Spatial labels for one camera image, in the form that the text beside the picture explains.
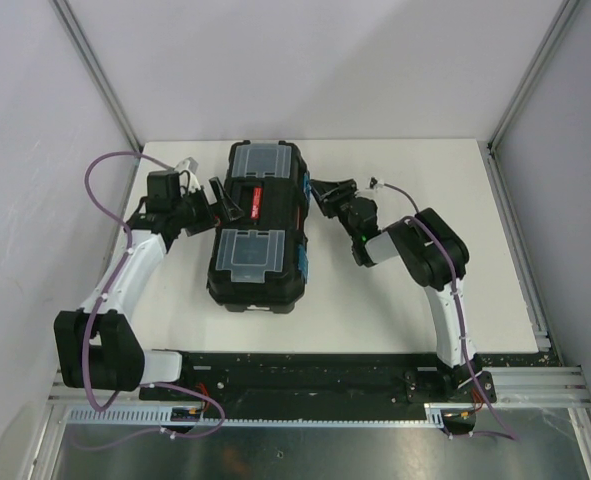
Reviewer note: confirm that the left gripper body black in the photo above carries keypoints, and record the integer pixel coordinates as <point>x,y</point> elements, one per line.
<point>195,212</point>

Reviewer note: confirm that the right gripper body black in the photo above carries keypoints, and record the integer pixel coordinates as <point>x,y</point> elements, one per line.
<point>344,201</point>

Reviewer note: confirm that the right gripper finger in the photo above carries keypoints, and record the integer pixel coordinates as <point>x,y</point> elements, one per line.
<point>329,207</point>
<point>331,188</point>

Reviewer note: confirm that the black plastic toolbox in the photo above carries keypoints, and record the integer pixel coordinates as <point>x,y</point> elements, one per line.
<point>259,261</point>

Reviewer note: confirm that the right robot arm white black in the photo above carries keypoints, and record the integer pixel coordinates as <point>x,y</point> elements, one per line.
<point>434,256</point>

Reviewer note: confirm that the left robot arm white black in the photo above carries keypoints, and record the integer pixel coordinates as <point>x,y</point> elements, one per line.
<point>96,345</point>

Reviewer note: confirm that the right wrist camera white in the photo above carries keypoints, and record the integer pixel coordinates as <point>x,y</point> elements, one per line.
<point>375,184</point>

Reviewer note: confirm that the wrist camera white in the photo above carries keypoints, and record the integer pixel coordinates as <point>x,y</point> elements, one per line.
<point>375,184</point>
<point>188,181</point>

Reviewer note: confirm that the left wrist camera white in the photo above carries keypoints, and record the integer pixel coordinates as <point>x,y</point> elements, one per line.
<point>188,181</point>

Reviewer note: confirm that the right aluminium frame post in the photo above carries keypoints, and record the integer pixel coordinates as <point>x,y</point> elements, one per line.
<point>550,43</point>

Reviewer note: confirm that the aluminium frame post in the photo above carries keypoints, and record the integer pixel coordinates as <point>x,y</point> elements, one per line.
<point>91,62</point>
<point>550,43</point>

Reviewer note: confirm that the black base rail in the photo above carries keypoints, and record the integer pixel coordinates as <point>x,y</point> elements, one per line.
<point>325,386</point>

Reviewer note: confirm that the grey slotted cable duct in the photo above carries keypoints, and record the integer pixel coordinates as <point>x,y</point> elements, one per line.
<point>166,416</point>

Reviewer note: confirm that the left aluminium frame post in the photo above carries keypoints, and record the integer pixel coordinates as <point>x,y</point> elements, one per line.
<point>91,62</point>

